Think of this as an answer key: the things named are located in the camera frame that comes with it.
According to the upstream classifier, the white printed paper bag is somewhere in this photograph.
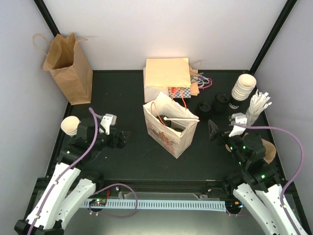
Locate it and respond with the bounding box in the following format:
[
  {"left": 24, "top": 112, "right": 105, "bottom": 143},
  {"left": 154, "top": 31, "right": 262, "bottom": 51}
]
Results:
[{"left": 143, "top": 92, "right": 199, "bottom": 158}]

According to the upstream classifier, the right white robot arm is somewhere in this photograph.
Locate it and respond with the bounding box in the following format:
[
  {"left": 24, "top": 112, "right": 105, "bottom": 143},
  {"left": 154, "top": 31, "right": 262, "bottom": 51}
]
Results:
[{"left": 208, "top": 120, "right": 307, "bottom": 235}]

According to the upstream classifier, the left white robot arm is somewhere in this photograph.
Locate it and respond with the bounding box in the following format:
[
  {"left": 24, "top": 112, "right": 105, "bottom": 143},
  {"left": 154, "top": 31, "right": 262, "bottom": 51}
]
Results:
[{"left": 14, "top": 114, "right": 130, "bottom": 235}]

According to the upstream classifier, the black lid stack left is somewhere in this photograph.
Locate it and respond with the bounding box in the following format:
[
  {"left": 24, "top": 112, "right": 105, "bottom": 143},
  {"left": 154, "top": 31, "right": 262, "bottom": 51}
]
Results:
[{"left": 196, "top": 102, "right": 212, "bottom": 117}]

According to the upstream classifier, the black lid stack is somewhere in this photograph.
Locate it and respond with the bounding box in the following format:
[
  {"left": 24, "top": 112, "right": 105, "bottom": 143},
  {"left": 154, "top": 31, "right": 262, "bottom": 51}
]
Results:
[
  {"left": 196, "top": 102, "right": 212, "bottom": 117},
  {"left": 212, "top": 94, "right": 229, "bottom": 114}
]

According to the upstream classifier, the black lid stack right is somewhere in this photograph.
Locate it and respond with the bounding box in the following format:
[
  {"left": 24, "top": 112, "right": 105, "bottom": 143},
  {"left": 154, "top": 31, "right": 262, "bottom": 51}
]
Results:
[{"left": 212, "top": 94, "right": 229, "bottom": 114}]

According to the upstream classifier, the stack of pulp carriers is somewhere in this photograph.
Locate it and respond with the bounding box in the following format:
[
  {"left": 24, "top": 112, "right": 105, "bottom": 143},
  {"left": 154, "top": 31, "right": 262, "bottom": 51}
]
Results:
[{"left": 244, "top": 133, "right": 277, "bottom": 165}]

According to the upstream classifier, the flat white paper bag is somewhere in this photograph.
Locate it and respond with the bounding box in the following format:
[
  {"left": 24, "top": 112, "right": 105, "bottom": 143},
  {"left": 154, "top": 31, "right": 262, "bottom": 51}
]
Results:
[{"left": 143, "top": 67, "right": 169, "bottom": 103}]

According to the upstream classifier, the blue checkered paper bag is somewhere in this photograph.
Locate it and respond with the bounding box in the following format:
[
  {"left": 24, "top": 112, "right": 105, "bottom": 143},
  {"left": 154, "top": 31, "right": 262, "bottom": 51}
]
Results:
[{"left": 168, "top": 87, "right": 191, "bottom": 98}]

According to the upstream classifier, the left paper cup stack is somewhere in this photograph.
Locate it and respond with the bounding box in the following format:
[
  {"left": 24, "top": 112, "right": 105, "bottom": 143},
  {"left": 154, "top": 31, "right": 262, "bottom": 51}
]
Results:
[{"left": 61, "top": 116, "right": 80, "bottom": 137}]

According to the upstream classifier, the paper cup stack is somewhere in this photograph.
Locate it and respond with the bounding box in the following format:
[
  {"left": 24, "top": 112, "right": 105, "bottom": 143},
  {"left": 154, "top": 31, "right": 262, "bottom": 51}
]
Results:
[
  {"left": 61, "top": 116, "right": 80, "bottom": 137},
  {"left": 229, "top": 74, "right": 257, "bottom": 109}
]

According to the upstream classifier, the cup of wrapped straws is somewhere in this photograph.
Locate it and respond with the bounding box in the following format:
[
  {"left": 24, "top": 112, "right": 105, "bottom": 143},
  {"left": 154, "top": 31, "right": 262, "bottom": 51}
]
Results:
[{"left": 246, "top": 90, "right": 272, "bottom": 126}]

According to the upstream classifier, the right paper cup stack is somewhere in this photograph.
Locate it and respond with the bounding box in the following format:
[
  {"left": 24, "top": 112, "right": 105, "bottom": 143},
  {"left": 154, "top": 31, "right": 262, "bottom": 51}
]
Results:
[{"left": 229, "top": 74, "right": 257, "bottom": 109}]

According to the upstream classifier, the left circuit board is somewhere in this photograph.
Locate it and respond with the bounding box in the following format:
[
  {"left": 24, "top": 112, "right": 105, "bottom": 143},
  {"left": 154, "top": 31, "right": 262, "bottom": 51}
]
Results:
[{"left": 89, "top": 198, "right": 107, "bottom": 207}]

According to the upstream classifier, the circuit board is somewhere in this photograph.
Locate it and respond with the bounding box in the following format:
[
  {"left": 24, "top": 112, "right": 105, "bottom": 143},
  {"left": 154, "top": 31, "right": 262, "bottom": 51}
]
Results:
[
  {"left": 225, "top": 200, "right": 244, "bottom": 210},
  {"left": 89, "top": 198, "right": 107, "bottom": 207}
]

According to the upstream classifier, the right circuit board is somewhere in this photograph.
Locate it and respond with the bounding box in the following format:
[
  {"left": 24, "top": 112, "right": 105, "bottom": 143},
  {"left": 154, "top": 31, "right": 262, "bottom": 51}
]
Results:
[{"left": 225, "top": 200, "right": 244, "bottom": 210}]

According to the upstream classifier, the flat tan paper bag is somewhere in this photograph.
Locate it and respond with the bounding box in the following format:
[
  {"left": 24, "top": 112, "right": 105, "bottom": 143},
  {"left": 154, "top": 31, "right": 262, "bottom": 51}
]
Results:
[{"left": 145, "top": 58, "right": 191, "bottom": 88}]

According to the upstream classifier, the standing brown paper bag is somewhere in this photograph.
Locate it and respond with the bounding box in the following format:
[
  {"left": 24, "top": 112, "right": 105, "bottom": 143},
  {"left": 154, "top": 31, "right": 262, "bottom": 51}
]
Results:
[{"left": 32, "top": 33, "right": 93, "bottom": 105}]

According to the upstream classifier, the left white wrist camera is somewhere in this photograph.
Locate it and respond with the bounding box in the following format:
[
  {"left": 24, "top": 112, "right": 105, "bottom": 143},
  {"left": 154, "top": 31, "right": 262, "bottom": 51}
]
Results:
[{"left": 99, "top": 114, "right": 117, "bottom": 135}]

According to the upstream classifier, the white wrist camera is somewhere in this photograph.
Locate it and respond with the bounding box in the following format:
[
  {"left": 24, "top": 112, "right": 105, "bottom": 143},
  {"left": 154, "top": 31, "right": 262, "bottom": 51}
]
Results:
[
  {"left": 228, "top": 113, "right": 247, "bottom": 138},
  {"left": 99, "top": 114, "right": 117, "bottom": 135}
]

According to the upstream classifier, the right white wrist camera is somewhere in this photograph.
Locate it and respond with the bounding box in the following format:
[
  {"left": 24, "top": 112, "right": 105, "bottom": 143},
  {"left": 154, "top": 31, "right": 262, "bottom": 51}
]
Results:
[{"left": 228, "top": 113, "right": 247, "bottom": 138}]

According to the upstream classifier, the black front rail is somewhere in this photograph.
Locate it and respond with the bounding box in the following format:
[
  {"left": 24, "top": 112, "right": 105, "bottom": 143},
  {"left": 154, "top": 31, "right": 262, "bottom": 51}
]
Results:
[{"left": 96, "top": 179, "right": 225, "bottom": 197}]

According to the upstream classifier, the flat brown handled bag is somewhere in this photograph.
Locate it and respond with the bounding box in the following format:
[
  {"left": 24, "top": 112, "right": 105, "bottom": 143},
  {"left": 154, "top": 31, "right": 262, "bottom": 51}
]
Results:
[{"left": 189, "top": 60, "right": 213, "bottom": 96}]

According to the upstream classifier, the light blue cable duct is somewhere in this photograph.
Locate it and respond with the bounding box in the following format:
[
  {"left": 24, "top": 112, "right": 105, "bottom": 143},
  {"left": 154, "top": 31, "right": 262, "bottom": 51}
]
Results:
[{"left": 80, "top": 199, "right": 226, "bottom": 212}]

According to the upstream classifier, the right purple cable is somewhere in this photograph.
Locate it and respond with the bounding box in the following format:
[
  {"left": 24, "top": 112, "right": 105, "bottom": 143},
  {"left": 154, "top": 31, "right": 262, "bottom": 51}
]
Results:
[{"left": 234, "top": 123, "right": 305, "bottom": 235}]

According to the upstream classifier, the purple cable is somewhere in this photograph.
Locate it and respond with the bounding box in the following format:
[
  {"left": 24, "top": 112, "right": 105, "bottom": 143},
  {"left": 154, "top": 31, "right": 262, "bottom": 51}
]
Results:
[
  {"left": 26, "top": 107, "right": 99, "bottom": 235},
  {"left": 234, "top": 123, "right": 305, "bottom": 235}
]

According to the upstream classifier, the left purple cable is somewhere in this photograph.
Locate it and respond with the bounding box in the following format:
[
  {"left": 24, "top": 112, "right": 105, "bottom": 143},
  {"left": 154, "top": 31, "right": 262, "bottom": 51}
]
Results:
[{"left": 26, "top": 107, "right": 99, "bottom": 235}]

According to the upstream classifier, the right black frame post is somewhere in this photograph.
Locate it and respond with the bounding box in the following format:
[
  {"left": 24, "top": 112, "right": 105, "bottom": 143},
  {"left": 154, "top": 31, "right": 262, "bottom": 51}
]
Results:
[{"left": 249, "top": 0, "right": 297, "bottom": 75}]

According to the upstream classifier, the black frame post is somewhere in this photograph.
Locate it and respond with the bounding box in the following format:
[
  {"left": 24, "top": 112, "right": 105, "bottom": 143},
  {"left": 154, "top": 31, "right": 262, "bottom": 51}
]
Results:
[
  {"left": 249, "top": 0, "right": 297, "bottom": 75},
  {"left": 34, "top": 0, "right": 60, "bottom": 37}
]

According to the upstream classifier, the left black frame post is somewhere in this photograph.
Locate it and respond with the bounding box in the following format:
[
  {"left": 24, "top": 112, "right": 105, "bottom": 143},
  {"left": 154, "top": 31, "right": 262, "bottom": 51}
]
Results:
[{"left": 34, "top": 0, "right": 60, "bottom": 37}]

